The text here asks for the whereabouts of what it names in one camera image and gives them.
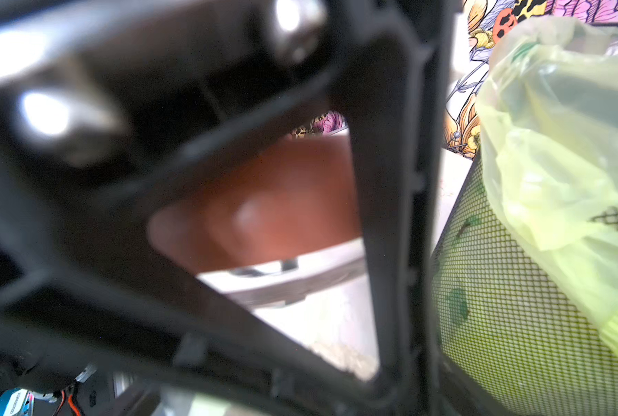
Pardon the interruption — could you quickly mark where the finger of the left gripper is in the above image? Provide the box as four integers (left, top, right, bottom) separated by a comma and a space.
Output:
0, 1, 454, 415

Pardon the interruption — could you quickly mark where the jar with red-brown lid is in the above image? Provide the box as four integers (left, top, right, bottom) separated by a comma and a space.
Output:
147, 133, 379, 381

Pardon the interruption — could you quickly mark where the yellow-green plastic bin bag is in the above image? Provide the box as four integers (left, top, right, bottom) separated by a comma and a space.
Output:
476, 16, 618, 358

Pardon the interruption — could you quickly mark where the black mesh trash bin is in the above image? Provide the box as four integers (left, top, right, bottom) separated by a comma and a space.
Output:
430, 20, 618, 416

